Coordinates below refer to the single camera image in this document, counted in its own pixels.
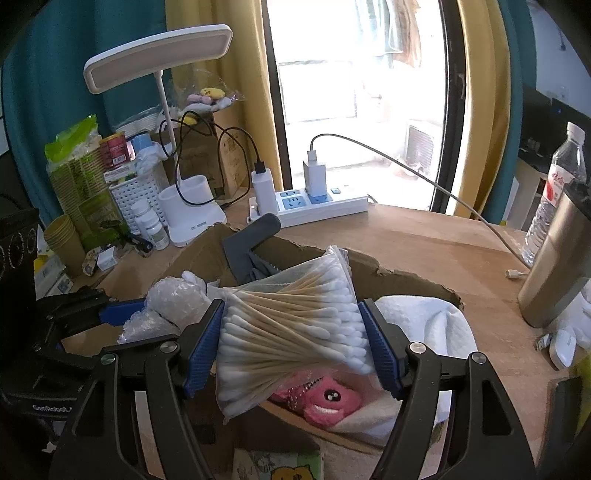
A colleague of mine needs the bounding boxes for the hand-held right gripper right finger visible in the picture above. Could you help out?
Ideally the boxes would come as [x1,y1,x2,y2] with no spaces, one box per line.
[358,299,539,480]

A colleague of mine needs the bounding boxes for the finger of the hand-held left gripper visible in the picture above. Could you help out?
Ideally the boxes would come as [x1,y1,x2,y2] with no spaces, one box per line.
[38,286,149,327]
[28,342,102,372]

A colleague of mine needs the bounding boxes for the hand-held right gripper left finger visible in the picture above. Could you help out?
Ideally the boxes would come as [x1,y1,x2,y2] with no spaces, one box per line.
[48,299,226,480]

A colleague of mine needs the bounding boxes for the clear plastic balls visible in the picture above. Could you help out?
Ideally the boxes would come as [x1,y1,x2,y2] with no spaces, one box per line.
[117,276,209,345]

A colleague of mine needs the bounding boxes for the white towel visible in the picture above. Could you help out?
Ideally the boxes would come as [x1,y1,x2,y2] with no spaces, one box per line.
[323,294,479,446]

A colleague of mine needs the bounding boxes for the pink plush toy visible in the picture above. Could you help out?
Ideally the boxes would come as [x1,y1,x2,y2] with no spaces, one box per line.
[270,371,364,428]

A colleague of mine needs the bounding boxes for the cardboard box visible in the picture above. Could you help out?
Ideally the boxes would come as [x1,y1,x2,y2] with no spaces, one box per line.
[115,223,465,480]

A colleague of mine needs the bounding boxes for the bag of cotton swabs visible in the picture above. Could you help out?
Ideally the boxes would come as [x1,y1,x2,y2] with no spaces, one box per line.
[214,244,378,426]

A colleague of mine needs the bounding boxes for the yellow soft pack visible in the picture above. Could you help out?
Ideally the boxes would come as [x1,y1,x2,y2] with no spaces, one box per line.
[569,356,591,385]

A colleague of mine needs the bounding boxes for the white wet wipes pack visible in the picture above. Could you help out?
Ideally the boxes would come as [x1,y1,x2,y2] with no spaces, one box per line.
[34,253,75,297]

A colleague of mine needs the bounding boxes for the crumpled printed wrapper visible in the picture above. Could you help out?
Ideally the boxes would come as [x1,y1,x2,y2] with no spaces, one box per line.
[82,248,103,278]

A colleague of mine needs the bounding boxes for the stack of brown paper cups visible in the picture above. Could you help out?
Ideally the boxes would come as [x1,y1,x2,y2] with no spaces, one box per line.
[43,214,87,267]

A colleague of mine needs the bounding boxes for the white pill bottle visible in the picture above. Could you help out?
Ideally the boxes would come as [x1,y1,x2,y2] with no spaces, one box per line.
[130,199,153,241]
[145,216,171,251]

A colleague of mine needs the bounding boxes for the green pack of paper cups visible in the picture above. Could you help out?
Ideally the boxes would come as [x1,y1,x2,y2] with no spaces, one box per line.
[44,115,124,241]

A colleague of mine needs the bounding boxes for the white perforated plastic basket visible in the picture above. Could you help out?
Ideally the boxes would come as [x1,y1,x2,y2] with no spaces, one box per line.
[110,177,170,234]

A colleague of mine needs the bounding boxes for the cartoon print tissue pack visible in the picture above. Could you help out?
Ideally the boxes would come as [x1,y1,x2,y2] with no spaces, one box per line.
[230,448,325,480]

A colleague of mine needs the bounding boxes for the white plastic bag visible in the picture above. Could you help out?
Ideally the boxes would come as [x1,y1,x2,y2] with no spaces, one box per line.
[136,143,170,177]

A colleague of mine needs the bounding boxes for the white and blue power strip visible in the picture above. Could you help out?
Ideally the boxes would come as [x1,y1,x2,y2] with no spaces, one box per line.
[248,185,370,230]

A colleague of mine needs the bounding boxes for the red can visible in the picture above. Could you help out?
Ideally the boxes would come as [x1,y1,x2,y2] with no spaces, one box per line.
[99,131,135,166]

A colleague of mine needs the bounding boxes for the small blue box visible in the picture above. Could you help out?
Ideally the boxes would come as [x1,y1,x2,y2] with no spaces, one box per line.
[126,132,156,158]

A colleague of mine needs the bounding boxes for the white computer mouse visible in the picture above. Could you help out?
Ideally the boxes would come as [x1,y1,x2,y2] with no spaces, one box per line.
[549,329,578,371]

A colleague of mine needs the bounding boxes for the steel tumbler with black lid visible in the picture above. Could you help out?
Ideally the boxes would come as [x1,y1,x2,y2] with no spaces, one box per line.
[516,177,591,329]

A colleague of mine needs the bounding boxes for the outdoor air conditioner unit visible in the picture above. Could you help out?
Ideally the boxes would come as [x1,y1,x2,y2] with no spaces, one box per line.
[405,121,445,177]

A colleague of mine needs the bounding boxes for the wide teal curtain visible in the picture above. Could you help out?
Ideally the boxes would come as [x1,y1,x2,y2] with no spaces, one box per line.
[0,0,172,223]

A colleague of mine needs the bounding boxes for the white cabinet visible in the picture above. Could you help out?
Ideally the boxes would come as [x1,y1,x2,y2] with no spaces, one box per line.
[507,159,551,232]

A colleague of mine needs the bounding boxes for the wide yellow curtain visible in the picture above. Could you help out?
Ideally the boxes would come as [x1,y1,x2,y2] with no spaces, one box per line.
[163,0,291,195]

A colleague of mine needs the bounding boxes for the bag of small plush toys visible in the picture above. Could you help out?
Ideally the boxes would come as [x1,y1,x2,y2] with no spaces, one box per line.
[182,85,244,126]

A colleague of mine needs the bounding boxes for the clear plastic water bottle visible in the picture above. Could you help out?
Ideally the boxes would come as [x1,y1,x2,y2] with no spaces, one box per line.
[520,122,588,269]

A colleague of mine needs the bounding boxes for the narrow teal curtain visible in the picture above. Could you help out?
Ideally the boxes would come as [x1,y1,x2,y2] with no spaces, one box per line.
[496,0,526,230]

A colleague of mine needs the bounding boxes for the white desk lamp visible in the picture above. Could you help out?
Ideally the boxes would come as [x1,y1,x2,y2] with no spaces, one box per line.
[82,23,234,248]

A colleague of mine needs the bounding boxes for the narrow yellow curtain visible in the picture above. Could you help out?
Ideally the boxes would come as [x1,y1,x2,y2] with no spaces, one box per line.
[454,0,519,223]

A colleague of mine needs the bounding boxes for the black monitor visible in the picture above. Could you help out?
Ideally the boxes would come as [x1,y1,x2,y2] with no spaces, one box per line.
[549,96,591,136]

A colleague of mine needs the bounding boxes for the hanging beige shirt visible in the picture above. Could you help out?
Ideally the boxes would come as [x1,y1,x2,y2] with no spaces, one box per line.
[401,0,424,66]

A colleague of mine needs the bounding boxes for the hanging blue-green shirt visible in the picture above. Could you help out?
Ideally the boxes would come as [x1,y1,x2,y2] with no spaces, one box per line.
[355,0,409,55]

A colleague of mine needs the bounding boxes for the white charger with black cable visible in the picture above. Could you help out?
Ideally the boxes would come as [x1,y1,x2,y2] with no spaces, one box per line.
[251,168,277,219]

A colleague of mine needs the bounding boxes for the long white charging cable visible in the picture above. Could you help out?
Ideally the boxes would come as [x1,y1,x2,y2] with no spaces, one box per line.
[308,133,533,280]

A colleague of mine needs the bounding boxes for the black charging cable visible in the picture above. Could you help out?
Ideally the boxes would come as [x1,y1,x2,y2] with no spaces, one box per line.
[177,108,267,209]

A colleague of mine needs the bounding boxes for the black sliding door frame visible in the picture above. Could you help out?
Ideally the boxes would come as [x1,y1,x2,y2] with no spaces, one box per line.
[438,0,468,214]

